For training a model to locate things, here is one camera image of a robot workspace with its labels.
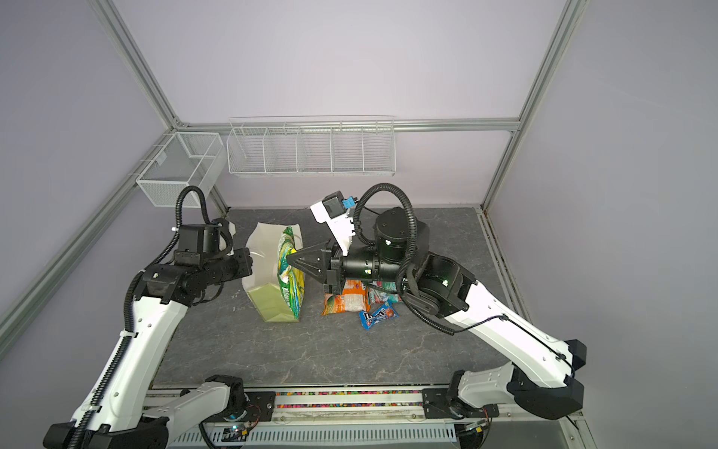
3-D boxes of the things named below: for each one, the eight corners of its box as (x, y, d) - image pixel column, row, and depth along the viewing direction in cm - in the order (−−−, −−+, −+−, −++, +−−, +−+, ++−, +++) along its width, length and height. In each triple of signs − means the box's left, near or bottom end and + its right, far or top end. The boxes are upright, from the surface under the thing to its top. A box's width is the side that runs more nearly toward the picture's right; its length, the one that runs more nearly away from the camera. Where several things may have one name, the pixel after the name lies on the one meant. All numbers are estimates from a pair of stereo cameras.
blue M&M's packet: (363, 331, 89) (363, 327, 86) (358, 317, 92) (357, 312, 89) (397, 318, 92) (398, 313, 89) (390, 304, 95) (391, 299, 92)
